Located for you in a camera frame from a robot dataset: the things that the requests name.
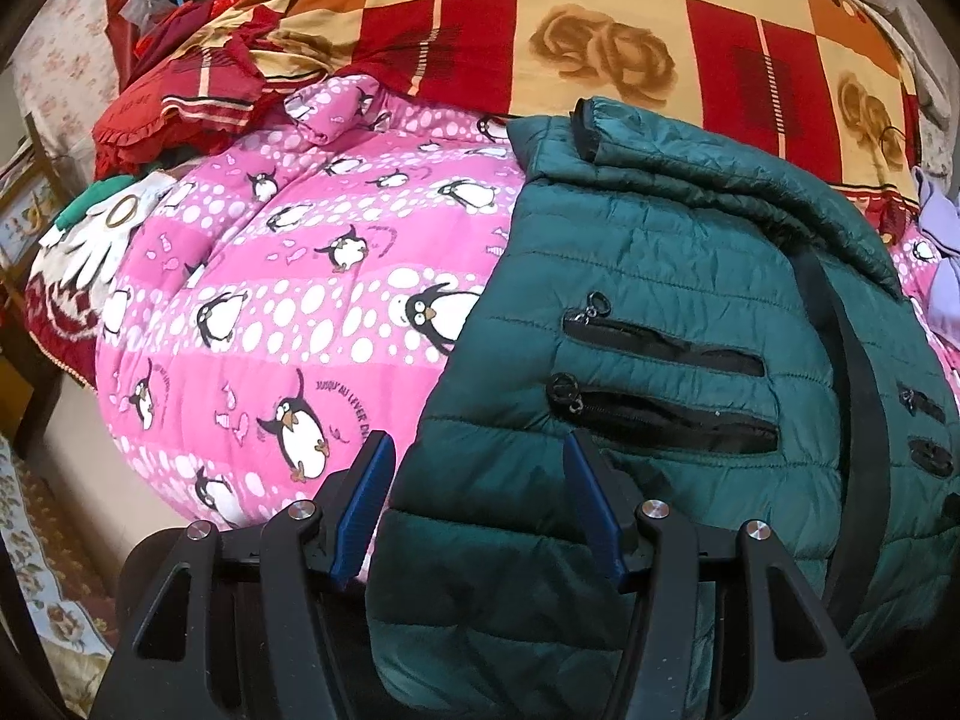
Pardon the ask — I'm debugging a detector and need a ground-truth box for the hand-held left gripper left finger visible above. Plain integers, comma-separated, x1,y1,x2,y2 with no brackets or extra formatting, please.
131,431,397,720

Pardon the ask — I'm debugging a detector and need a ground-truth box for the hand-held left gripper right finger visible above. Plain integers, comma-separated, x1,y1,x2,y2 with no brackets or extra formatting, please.
562,431,875,720

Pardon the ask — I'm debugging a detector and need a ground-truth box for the green puffer jacket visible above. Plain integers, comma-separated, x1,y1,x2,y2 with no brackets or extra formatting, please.
367,96,960,720

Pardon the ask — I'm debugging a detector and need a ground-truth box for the pink penguin blanket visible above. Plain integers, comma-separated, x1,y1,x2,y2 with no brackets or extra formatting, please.
94,75,960,533

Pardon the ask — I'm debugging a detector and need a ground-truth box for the floral rug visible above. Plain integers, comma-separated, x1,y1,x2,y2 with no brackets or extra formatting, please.
0,435,128,698

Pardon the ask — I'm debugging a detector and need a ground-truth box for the wooden furniture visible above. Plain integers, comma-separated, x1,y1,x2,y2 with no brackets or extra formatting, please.
0,112,70,406

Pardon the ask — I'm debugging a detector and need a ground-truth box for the lilac jacket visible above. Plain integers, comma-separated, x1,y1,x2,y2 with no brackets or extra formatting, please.
915,165,960,350

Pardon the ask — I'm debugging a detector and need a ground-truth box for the red orange checkered rose quilt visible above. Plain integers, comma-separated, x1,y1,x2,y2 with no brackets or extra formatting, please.
94,0,931,256

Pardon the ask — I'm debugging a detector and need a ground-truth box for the dark red garment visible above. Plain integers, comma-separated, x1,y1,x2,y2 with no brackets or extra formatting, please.
135,0,252,72

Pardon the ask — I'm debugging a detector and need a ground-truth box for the black cable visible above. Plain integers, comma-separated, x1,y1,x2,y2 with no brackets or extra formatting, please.
874,124,912,166

